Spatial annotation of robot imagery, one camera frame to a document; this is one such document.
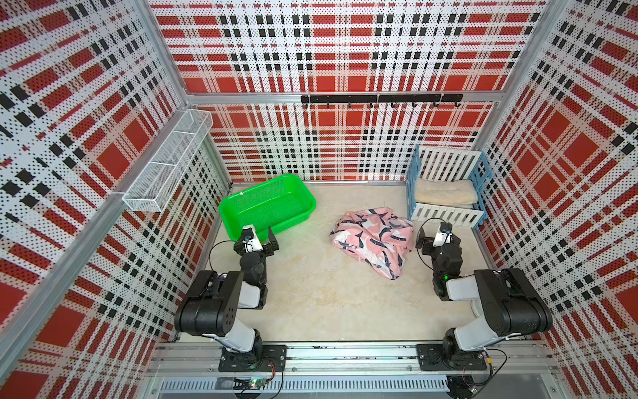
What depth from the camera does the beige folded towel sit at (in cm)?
107

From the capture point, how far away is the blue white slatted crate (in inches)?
40.4

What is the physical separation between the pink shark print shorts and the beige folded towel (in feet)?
0.63

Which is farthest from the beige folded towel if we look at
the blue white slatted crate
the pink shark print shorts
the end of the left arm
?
the end of the left arm

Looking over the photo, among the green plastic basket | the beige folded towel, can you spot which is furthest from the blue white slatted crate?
the green plastic basket

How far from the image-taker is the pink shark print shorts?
2.96 feet

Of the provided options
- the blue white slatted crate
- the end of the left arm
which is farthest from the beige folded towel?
the end of the left arm

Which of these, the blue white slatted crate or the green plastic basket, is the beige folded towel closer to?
the blue white slatted crate

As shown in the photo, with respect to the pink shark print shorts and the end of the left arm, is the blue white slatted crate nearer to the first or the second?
the pink shark print shorts

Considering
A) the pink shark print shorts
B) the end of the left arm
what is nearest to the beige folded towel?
the pink shark print shorts

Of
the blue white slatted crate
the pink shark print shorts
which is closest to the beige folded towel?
the blue white slatted crate

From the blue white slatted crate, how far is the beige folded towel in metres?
0.01

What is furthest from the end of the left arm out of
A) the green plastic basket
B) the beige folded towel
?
the beige folded towel

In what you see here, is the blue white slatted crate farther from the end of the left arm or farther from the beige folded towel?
the end of the left arm

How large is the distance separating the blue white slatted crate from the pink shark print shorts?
0.46 feet
